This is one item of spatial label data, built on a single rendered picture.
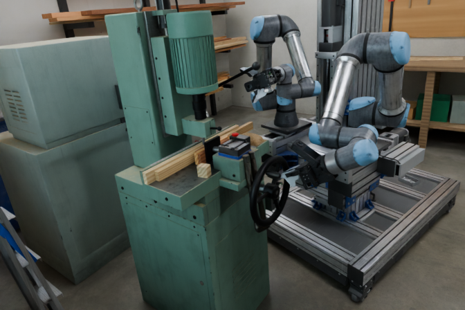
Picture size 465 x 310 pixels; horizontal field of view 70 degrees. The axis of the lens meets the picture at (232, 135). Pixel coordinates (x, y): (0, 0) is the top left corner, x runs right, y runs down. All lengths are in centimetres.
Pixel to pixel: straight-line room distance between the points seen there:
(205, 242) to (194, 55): 74
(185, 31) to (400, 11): 335
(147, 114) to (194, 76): 32
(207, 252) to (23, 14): 274
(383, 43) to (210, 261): 107
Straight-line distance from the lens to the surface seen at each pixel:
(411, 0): 435
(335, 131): 118
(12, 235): 172
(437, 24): 432
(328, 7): 184
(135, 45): 147
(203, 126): 140
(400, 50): 135
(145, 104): 152
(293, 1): 479
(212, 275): 152
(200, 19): 131
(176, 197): 122
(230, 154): 130
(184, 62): 132
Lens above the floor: 150
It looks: 21 degrees down
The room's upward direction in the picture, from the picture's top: 5 degrees counter-clockwise
